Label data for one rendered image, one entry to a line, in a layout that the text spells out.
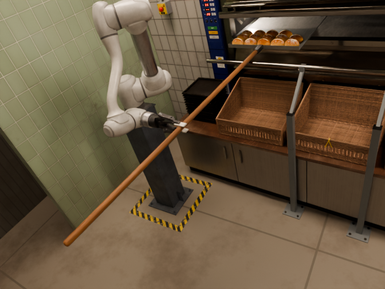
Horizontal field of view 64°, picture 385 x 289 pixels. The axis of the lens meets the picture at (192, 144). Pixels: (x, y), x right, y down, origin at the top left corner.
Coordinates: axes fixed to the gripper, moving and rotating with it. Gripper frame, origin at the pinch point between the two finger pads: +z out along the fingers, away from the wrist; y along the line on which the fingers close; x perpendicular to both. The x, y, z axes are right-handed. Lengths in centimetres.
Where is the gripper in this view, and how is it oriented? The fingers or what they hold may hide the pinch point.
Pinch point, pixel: (181, 127)
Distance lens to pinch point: 165.4
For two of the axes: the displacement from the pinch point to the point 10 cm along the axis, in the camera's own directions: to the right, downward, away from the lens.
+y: 2.2, 7.6, 6.1
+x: -5.5, 6.1, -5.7
